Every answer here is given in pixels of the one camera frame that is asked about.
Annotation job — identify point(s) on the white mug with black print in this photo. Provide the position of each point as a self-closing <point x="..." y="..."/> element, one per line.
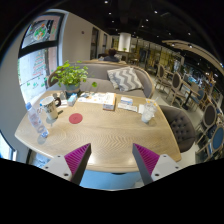
<point x="50" y="106"/>

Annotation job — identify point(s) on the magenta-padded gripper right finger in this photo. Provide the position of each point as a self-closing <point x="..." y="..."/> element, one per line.
<point x="146" y="157"/>

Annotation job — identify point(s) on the green potted plant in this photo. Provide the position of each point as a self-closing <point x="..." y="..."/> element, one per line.
<point x="70" y="76"/>

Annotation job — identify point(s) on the small blue white carton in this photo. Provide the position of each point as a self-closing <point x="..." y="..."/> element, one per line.
<point x="72" y="100"/>

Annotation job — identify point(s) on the window with festive stickers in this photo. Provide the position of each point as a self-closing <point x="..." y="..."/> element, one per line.
<point x="36" y="66"/>

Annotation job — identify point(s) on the grey curved sofa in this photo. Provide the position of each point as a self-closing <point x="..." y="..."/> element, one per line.
<point x="100" y="85"/>

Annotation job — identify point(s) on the flat round red coaster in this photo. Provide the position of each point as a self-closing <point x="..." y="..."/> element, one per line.
<point x="75" y="118"/>

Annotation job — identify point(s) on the grey white chevron cushion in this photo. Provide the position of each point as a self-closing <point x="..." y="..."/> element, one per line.
<point x="125" y="79"/>

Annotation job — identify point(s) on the white blue packet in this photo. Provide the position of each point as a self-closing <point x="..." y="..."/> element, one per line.
<point x="126" y="100"/>

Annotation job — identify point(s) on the person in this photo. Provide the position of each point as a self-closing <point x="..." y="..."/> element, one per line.
<point x="111" y="56"/>

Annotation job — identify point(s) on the white paper napkin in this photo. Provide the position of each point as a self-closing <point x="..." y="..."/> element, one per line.
<point x="141" y="109"/>

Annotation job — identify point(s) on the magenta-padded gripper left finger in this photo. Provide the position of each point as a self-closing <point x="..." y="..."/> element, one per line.
<point x="77" y="157"/>

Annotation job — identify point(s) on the group of dining chairs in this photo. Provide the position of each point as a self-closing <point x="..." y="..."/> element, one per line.
<point x="210" y="116"/>

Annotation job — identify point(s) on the clear plastic water bottle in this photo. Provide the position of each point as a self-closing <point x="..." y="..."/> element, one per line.
<point x="36" y="120"/>

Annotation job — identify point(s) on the dark tufted armchair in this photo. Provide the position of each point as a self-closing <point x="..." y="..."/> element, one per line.
<point x="180" y="126"/>

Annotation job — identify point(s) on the long white carton box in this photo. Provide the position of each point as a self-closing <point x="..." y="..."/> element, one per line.
<point x="109" y="101"/>

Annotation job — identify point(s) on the ceiling spot lights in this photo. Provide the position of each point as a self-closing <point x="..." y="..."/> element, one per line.
<point x="155" y="12"/>

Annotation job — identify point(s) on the clear plastic cup with straw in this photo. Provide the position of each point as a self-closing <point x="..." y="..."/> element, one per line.
<point x="148" y="113"/>

